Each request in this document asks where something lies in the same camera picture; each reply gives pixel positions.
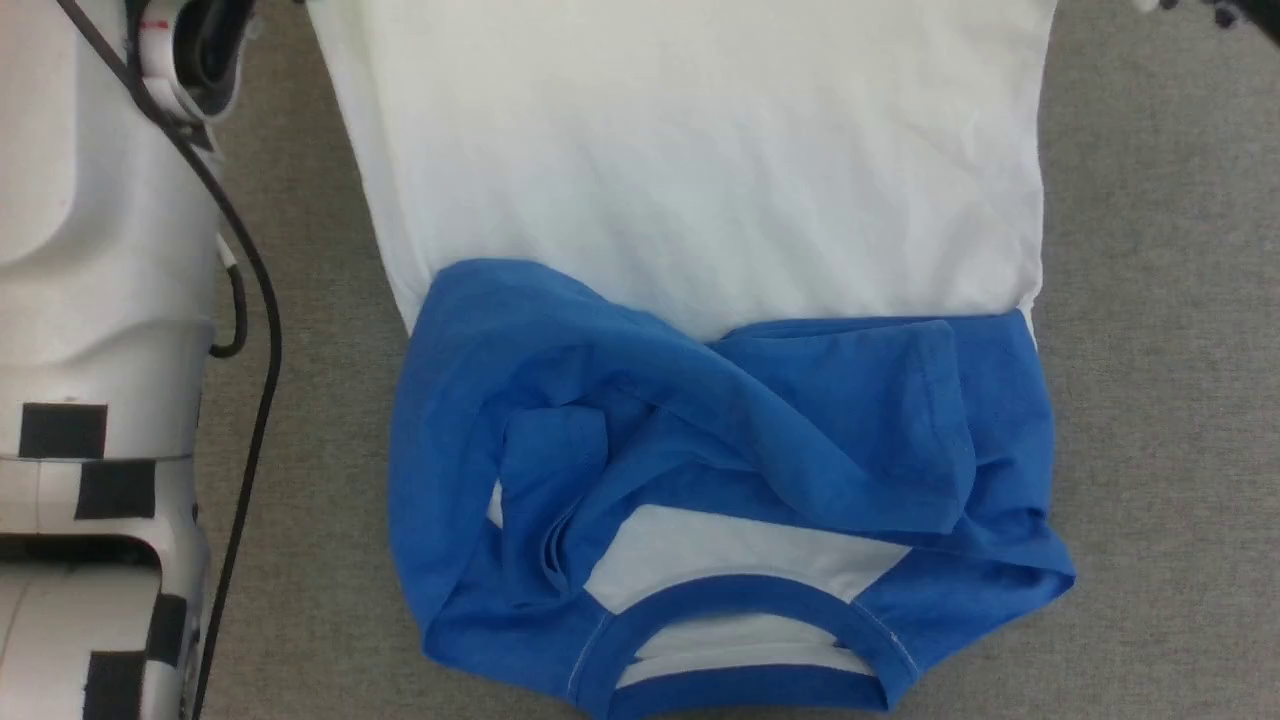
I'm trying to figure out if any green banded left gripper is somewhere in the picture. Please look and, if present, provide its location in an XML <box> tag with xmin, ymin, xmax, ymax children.
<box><xmin>130</xmin><ymin>0</ymin><xmax>257</xmax><ymax>127</ymax></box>

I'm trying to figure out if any blue and white t-shirt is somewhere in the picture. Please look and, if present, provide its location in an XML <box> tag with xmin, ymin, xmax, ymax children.
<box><xmin>305</xmin><ymin>0</ymin><xmax>1078</xmax><ymax>720</ymax></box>

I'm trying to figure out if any grey fabric sofa seat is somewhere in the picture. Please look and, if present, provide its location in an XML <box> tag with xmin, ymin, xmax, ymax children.
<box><xmin>190</xmin><ymin>0</ymin><xmax>1280</xmax><ymax>720</ymax></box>

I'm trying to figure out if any short black cable white tip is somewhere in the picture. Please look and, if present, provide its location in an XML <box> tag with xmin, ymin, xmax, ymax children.
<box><xmin>208</xmin><ymin>232</ymin><xmax>249</xmax><ymax>359</ymax></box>

